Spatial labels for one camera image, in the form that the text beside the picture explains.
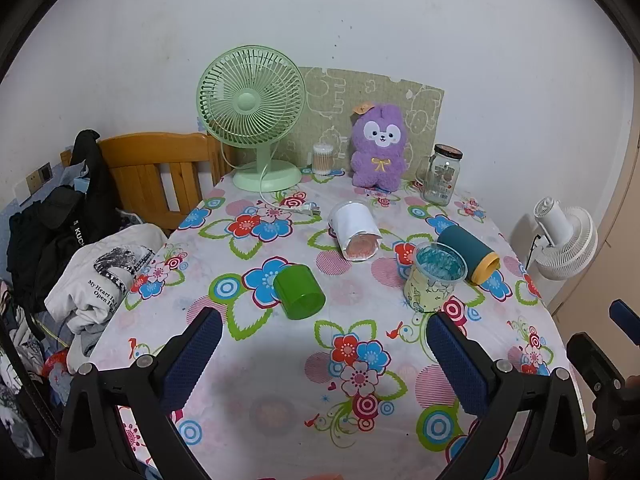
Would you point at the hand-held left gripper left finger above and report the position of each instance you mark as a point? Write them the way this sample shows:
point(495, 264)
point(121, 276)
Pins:
point(192, 355)

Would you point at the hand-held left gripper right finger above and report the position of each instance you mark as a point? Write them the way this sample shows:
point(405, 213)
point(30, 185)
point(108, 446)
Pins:
point(457, 365)

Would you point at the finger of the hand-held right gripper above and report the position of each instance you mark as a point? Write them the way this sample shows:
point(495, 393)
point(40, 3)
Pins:
point(592, 362)
point(625, 320)

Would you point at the clear printed plastic cup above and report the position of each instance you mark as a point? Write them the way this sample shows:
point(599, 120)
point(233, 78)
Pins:
point(430, 290)

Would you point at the teal cup with yellow rim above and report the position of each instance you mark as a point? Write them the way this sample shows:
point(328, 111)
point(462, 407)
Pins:
point(465, 245)

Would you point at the green plastic cup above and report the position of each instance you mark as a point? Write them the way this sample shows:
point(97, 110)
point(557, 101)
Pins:
point(295, 285)

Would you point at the white paper cup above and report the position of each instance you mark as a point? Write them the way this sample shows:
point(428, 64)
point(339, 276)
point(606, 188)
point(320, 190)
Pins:
point(352, 222)

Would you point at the floral tablecloth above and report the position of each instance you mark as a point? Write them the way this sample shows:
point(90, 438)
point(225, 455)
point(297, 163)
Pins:
point(280, 370)

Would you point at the white floor fan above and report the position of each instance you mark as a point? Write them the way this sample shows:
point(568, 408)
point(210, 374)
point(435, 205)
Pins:
point(570, 250)

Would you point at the white printed t-shirt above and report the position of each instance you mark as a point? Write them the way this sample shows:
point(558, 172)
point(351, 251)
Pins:
point(100, 270)

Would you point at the red cloth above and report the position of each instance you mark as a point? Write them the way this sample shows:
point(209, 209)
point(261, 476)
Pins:
point(52, 362)

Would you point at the glass jar with lid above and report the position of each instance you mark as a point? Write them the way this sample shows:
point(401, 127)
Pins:
point(442, 180)

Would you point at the black white printed cloth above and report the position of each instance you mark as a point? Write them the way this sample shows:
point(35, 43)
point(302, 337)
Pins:
point(15, 410)

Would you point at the black jacket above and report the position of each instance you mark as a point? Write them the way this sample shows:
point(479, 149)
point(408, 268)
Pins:
point(45, 240)

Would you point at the wooden chair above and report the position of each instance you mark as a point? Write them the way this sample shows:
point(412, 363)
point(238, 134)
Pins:
point(150, 155)

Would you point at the blue cloth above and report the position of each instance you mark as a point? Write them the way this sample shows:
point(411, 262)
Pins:
point(75, 180)

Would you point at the purple plush toy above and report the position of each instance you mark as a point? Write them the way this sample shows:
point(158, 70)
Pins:
point(380, 160)

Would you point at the cotton swab container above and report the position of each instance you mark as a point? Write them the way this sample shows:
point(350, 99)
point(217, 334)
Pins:
point(322, 160)

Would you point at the green desk fan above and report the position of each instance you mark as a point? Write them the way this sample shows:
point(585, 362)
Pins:
point(250, 102)

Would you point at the green cartoon print mat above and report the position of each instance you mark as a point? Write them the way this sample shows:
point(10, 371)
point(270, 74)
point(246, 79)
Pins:
point(400, 105)

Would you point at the grey wall socket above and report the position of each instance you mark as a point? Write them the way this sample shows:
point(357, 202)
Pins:
point(46, 172)

